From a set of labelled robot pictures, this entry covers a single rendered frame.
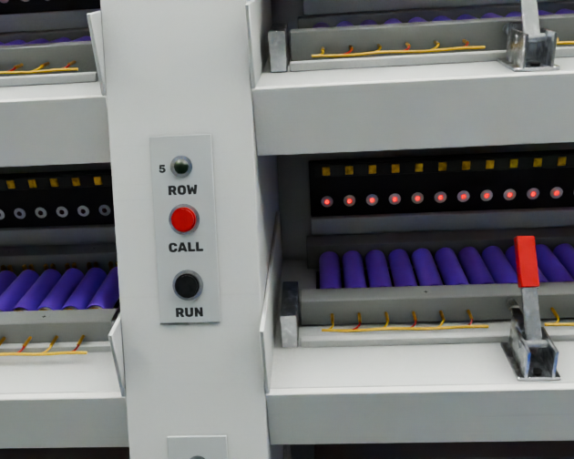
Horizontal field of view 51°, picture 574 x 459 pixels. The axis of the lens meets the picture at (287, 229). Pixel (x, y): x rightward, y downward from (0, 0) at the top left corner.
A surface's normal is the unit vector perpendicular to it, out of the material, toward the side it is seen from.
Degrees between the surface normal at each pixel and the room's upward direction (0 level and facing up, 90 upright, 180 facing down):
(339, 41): 110
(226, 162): 90
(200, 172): 90
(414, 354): 20
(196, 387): 90
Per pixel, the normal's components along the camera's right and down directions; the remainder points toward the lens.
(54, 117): -0.04, 0.43
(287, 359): -0.06, -0.91
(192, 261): -0.06, 0.08
